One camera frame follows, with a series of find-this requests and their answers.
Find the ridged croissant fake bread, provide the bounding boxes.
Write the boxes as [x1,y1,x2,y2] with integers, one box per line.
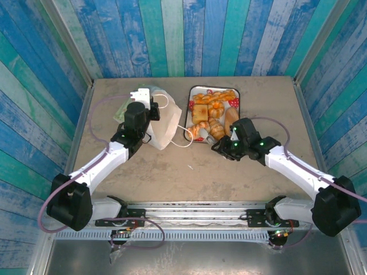
[208,117,226,141]

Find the white printed paper bag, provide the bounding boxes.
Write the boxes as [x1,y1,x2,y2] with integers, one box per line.
[112,83,198,151]

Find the oval loaf fake bread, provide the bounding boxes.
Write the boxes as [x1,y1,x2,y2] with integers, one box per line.
[224,108,240,136]

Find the twisted orange white fake bread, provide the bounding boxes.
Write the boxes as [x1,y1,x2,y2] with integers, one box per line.
[187,121,210,141]

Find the ring shaped fake bread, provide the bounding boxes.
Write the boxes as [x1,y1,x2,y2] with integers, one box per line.
[208,100,225,119]

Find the square toast fake bread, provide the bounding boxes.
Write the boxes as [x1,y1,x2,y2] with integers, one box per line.
[192,104,209,125]

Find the long braided fake bread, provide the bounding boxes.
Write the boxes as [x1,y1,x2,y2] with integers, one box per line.
[193,89,238,104]

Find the white strawberry print tray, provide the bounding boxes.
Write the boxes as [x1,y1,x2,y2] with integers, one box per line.
[184,85,241,143]

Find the small LED controller board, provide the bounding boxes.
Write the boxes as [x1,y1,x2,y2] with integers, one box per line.
[110,227,135,238]
[269,228,290,238]

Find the grey metal sheet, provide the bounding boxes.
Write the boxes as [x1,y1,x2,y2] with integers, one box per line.
[27,239,356,275]

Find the crumpled clear tape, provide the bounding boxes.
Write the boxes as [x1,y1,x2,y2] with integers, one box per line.
[108,245,128,264]

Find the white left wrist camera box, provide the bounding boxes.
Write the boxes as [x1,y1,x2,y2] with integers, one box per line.
[129,88,152,106]

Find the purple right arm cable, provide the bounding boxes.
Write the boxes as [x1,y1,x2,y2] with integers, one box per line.
[252,116,367,249]

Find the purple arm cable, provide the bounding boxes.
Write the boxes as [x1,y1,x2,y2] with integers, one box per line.
[38,95,166,249]
[252,116,367,249]

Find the aluminium side rail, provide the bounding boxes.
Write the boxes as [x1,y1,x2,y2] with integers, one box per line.
[294,80,339,207]
[54,84,95,206]

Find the aluminium front rail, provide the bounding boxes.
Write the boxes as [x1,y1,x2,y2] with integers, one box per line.
[42,200,349,230]

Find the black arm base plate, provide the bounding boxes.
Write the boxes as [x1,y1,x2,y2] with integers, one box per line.
[95,209,146,227]
[245,209,299,229]

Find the slotted grey cable duct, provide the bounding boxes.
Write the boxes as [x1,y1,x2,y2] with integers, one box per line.
[53,230,271,242]

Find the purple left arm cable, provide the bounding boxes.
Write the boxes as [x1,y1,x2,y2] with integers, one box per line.
[38,95,166,249]

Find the aluminium corner post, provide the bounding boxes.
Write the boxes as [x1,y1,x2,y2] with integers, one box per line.
[294,0,345,84]
[40,0,95,87]

